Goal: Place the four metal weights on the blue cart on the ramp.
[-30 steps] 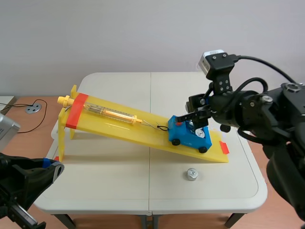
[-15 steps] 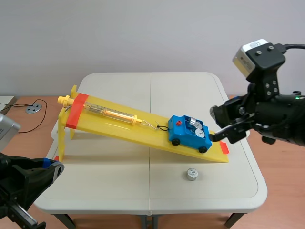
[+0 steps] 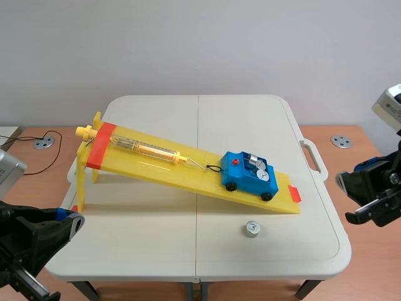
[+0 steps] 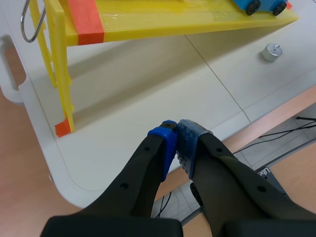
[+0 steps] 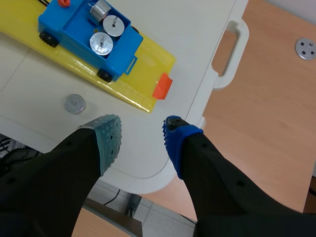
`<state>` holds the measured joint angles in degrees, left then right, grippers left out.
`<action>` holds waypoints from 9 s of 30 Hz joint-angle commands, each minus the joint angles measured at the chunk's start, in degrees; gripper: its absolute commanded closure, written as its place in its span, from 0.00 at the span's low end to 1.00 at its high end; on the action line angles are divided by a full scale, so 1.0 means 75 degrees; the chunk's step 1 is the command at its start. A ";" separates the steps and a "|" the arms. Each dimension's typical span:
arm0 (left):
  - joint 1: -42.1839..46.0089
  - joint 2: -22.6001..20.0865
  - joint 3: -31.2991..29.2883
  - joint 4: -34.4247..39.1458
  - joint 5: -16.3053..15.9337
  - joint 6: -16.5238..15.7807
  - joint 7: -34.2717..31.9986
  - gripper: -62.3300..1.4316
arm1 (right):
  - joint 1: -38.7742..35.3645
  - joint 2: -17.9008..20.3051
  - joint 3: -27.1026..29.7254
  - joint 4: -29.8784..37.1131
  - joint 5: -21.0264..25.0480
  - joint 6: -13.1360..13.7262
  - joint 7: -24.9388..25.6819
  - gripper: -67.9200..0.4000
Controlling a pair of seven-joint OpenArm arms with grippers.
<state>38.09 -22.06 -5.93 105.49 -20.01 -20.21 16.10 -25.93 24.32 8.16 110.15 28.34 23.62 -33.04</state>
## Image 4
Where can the silver metal weight with hook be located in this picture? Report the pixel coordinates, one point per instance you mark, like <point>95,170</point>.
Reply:
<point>271,52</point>

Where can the yellow plastic ramp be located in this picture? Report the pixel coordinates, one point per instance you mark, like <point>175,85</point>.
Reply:
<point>138,22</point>

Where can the blue toy cart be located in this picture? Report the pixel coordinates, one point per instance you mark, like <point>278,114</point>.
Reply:
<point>261,5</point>

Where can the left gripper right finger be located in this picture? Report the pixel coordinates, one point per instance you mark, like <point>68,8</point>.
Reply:
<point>229,182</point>

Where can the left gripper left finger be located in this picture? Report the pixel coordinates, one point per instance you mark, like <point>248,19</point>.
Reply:
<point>138,182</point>

